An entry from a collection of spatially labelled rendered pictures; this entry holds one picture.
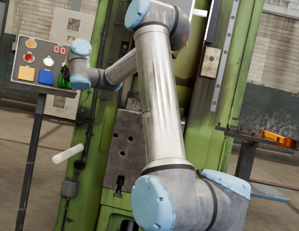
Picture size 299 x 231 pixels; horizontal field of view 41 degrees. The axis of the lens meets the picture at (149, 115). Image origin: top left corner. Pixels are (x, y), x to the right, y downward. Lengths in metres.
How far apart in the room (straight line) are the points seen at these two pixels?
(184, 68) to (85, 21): 5.08
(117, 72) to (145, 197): 0.77
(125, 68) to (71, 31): 6.01
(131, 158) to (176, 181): 1.18
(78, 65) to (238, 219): 0.98
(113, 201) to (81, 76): 0.82
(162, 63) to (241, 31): 1.25
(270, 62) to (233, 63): 6.29
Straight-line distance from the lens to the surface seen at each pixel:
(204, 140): 2.35
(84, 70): 1.75
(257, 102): 8.56
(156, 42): 1.21
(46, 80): 2.11
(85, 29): 7.59
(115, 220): 2.34
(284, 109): 8.76
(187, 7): 2.24
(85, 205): 2.52
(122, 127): 2.17
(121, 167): 2.21
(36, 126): 2.27
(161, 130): 1.08
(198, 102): 2.33
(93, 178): 2.46
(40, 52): 2.20
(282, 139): 1.93
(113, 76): 1.72
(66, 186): 2.46
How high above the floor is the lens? 1.09
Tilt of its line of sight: 5 degrees down
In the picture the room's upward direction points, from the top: 11 degrees clockwise
